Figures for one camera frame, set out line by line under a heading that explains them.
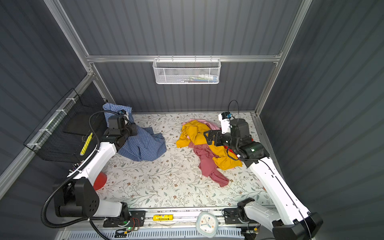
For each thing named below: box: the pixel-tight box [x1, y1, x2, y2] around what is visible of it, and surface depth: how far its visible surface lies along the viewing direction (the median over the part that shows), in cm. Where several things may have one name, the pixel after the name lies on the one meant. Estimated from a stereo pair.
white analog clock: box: [196, 211, 219, 238], surface depth 71 cm
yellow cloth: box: [176, 120, 243, 171], surface depth 97 cm
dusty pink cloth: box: [188, 142, 230, 188], surface depth 91 cm
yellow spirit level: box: [153, 214, 174, 221], surface depth 74 cm
